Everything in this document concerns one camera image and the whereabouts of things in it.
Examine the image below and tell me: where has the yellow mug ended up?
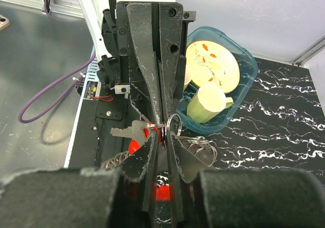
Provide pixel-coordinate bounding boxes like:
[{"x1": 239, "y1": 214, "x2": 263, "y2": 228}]
[{"x1": 183, "y1": 65, "x2": 192, "y2": 90}]

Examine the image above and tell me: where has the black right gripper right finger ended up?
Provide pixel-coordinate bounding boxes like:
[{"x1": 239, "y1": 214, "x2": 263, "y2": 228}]
[{"x1": 167, "y1": 132, "x2": 324, "y2": 227}]

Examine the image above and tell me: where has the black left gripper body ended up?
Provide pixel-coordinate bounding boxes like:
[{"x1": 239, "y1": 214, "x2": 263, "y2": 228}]
[{"x1": 99, "y1": 1, "x2": 196, "y2": 101}]

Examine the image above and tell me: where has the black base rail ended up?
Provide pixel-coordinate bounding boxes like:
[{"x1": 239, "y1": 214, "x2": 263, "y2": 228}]
[{"x1": 63, "y1": 95, "x2": 131, "y2": 169}]

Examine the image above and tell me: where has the teal plastic bin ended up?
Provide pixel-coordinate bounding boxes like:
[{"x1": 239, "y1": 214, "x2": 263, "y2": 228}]
[{"x1": 177, "y1": 26, "x2": 258, "y2": 135}]

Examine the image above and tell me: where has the silver metal key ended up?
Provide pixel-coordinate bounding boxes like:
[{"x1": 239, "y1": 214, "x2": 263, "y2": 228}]
[{"x1": 110, "y1": 120, "x2": 148, "y2": 146}]

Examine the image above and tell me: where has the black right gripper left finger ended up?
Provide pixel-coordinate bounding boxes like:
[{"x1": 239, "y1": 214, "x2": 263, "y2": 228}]
[{"x1": 1, "y1": 132, "x2": 158, "y2": 227}]

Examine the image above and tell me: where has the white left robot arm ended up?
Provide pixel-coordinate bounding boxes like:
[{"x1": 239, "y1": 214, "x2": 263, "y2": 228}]
[{"x1": 78, "y1": 0, "x2": 196, "y2": 125}]

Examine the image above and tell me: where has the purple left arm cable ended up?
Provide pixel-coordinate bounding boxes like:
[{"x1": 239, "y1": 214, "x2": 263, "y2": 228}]
[{"x1": 17, "y1": 52, "x2": 97, "y2": 124}]

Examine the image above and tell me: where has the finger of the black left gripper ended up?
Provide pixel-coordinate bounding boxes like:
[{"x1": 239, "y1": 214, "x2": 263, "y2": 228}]
[
  {"x1": 158, "y1": 2, "x2": 184, "y2": 123},
  {"x1": 126, "y1": 2, "x2": 161, "y2": 124}
]

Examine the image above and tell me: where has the pale green cup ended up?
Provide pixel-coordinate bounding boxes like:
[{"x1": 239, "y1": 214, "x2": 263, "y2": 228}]
[{"x1": 186, "y1": 84, "x2": 234, "y2": 123}]

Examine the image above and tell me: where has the cream floral plate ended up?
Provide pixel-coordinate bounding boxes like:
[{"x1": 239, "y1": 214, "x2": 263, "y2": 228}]
[{"x1": 186, "y1": 40, "x2": 240, "y2": 94}]

